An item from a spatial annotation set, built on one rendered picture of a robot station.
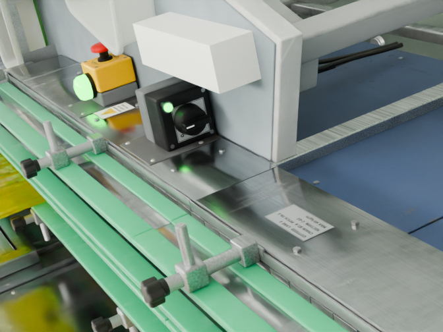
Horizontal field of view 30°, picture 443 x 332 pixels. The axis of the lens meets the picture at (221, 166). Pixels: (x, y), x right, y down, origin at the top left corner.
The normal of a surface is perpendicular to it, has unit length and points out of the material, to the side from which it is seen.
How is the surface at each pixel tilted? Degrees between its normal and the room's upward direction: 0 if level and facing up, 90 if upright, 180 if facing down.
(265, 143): 0
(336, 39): 90
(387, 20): 90
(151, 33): 0
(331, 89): 90
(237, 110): 0
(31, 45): 90
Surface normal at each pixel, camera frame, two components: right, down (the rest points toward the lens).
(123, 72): 0.48, 0.27
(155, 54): -0.86, 0.35
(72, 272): -0.19, -0.90
